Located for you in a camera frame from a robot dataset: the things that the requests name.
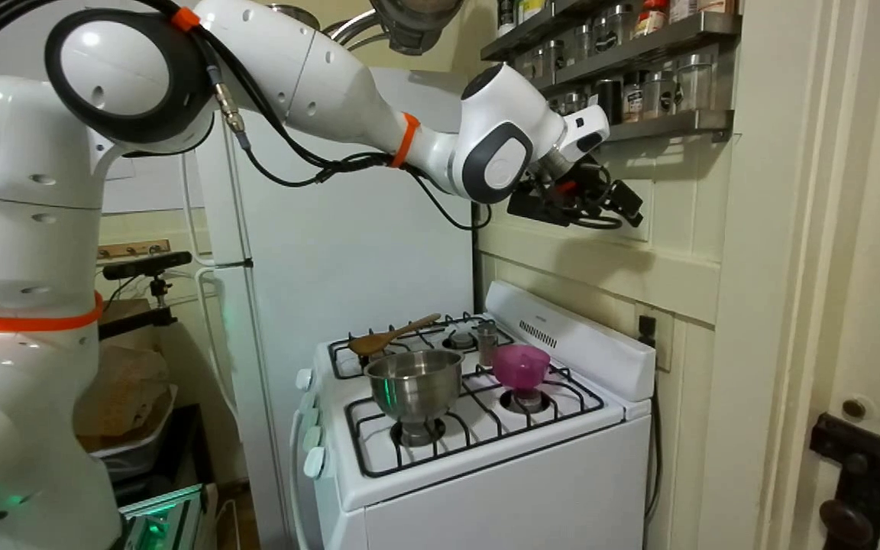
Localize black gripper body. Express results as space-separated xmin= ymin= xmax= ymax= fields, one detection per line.
xmin=504 ymin=154 xmax=616 ymax=230

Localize grey bin with brown contents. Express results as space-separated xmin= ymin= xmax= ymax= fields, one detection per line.
xmin=71 ymin=338 xmax=183 ymax=484

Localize wall outlet with black plug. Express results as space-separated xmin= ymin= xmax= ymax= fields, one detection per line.
xmin=632 ymin=310 xmax=662 ymax=523

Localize pink plastic bowl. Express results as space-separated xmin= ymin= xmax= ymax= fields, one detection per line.
xmin=485 ymin=343 xmax=552 ymax=395

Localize black camera on tripod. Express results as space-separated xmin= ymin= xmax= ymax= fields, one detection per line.
xmin=98 ymin=246 xmax=199 ymax=338

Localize white refrigerator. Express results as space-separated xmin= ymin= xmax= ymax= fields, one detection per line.
xmin=192 ymin=65 xmax=484 ymax=550

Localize black door latch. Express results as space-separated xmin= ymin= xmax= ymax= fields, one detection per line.
xmin=805 ymin=408 xmax=880 ymax=550

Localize stainless steel pot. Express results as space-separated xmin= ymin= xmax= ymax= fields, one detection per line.
xmin=365 ymin=348 xmax=464 ymax=427

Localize metal spice rack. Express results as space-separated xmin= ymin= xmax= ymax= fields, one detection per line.
xmin=481 ymin=0 xmax=742 ymax=146

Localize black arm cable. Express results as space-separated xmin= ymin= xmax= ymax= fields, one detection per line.
xmin=199 ymin=43 xmax=494 ymax=231

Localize wooden spoon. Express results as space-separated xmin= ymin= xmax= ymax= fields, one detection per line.
xmin=345 ymin=315 xmax=442 ymax=359

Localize control box with green light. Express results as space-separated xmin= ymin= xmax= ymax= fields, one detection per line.
xmin=114 ymin=484 xmax=220 ymax=550

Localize cream panel door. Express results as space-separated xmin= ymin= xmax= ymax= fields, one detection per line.
xmin=755 ymin=0 xmax=880 ymax=550

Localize white gas stove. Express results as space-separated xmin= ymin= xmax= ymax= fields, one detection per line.
xmin=288 ymin=278 xmax=661 ymax=550

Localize black stove grate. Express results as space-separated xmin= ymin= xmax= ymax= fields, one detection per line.
xmin=341 ymin=365 xmax=608 ymax=479
xmin=328 ymin=313 xmax=516 ymax=382

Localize metal lidded spice shaker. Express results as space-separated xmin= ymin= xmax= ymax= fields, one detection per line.
xmin=476 ymin=319 xmax=511 ymax=368

